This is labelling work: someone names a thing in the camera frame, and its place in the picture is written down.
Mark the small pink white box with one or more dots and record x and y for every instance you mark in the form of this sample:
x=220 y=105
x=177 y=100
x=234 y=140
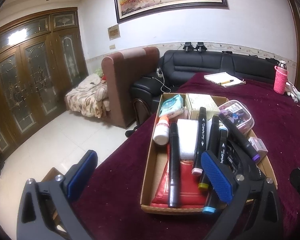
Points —
x=260 y=147

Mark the white notebook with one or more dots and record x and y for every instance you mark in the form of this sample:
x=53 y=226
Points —
x=224 y=76

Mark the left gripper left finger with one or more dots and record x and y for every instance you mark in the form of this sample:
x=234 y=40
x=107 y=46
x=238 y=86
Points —
x=79 y=174

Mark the white cloth gloves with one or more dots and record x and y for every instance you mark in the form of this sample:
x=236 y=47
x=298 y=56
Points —
x=291 y=91

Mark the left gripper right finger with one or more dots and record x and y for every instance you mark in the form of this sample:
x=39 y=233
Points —
x=227 y=184

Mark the cardboard tray box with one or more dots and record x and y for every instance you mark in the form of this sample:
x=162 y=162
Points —
x=155 y=169

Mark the small white bottle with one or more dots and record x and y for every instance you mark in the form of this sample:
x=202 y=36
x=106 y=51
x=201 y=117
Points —
x=162 y=131

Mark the pink sleeved water bottle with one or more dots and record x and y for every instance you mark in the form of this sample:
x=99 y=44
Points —
x=281 y=77

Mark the black marker pink cap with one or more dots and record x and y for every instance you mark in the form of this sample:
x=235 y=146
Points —
x=197 y=169

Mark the small kraft cardboard box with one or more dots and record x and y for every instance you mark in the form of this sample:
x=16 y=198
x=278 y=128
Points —
x=194 y=102

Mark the clear pouch with anime print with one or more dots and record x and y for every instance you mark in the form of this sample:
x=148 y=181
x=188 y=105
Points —
x=238 y=114

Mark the black device on sofa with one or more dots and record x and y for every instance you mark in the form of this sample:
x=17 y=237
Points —
x=188 y=46
x=200 y=47

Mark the black marker blue cap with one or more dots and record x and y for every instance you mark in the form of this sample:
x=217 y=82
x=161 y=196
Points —
x=213 y=197

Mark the black marker purple cap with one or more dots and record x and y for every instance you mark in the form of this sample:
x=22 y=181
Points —
x=240 y=138

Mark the white tube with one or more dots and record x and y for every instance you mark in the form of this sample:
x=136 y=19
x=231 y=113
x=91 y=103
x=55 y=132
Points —
x=187 y=131

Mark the teal wipes pack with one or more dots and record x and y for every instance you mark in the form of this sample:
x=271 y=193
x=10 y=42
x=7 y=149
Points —
x=172 y=107

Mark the small gold wall plaque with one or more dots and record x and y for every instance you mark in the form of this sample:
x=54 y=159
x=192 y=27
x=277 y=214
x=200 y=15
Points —
x=114 y=32

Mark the black leather sofa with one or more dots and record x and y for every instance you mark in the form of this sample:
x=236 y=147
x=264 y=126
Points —
x=176 y=67

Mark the red foil pouch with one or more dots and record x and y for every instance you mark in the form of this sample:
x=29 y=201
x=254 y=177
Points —
x=187 y=189

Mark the floral blanket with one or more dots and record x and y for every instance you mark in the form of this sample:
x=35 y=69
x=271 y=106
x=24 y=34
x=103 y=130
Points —
x=90 y=97

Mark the brown armchair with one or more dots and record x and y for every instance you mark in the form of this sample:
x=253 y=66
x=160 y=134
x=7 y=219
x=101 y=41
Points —
x=121 y=70

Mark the black marker plain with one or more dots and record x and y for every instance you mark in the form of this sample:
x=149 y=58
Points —
x=174 y=168

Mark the wooden glass door wardrobe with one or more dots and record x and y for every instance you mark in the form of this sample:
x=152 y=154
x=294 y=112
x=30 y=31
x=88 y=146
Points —
x=41 y=59

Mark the black marker yellow cap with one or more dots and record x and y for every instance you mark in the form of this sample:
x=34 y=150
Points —
x=213 y=147

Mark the yellow pen on notebook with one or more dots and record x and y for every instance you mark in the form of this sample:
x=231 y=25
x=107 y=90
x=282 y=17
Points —
x=225 y=82

